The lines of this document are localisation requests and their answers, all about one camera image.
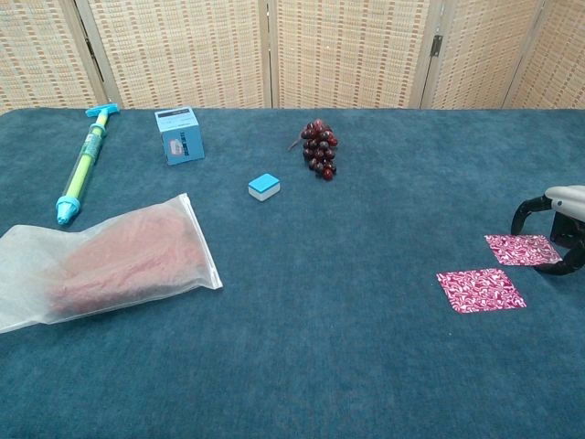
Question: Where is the small blue and white block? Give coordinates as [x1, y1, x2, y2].
[247, 173, 282, 203]

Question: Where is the blue cardboard box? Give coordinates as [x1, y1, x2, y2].
[154, 106, 206, 166]

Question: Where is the teal felt table cover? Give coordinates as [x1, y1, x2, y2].
[0, 107, 585, 439]

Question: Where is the translucent zip bag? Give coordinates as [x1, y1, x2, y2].
[0, 192, 224, 334]

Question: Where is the green and blue water pump toy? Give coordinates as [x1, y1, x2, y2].
[55, 103, 121, 226]

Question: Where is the woven folding screen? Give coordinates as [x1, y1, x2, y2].
[0, 0, 585, 112]

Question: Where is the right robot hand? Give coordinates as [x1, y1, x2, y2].
[510, 185, 585, 277]

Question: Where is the bunch of red grapes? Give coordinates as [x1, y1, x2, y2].
[286, 118, 340, 181]

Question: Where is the pink fabric inside bag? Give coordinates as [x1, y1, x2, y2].
[43, 208, 207, 316]

